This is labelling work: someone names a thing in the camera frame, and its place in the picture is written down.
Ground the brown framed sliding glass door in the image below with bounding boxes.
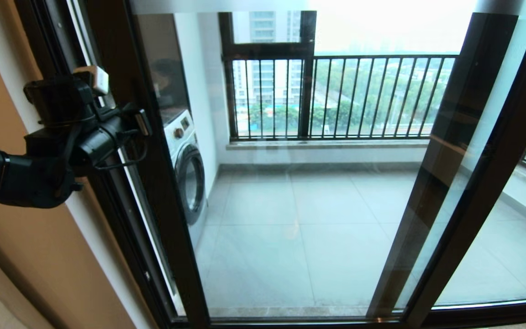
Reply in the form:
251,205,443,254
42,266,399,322
87,0,526,329

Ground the dark framed sliding glass door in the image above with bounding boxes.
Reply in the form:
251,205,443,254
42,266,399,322
14,0,526,329

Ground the white front-load washing machine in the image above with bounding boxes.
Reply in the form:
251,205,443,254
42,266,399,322
162,109,208,251

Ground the long grey stone sill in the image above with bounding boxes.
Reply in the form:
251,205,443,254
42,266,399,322
226,140,429,151

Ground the long black balcony railing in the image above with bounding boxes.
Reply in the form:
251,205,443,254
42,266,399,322
224,55,459,140

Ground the brown framed fixed glass door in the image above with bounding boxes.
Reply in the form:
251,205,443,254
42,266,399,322
367,0,526,320

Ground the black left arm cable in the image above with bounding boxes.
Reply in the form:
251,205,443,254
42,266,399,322
93,132,150,171

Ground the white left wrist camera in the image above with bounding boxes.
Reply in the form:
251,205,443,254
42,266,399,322
73,65,110,97

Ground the dark window frame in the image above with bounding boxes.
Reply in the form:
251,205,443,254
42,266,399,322
219,11,317,140

